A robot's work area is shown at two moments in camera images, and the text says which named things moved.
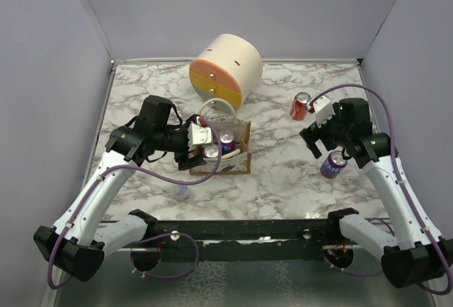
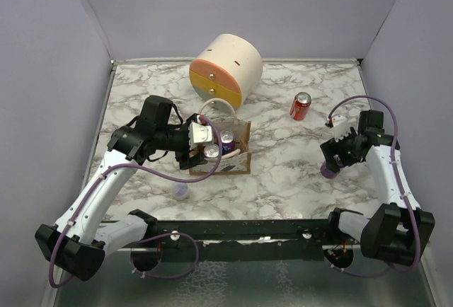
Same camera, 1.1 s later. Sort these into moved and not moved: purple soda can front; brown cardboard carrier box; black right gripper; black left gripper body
Moved: black right gripper
Not moved: purple soda can front; brown cardboard carrier box; black left gripper body
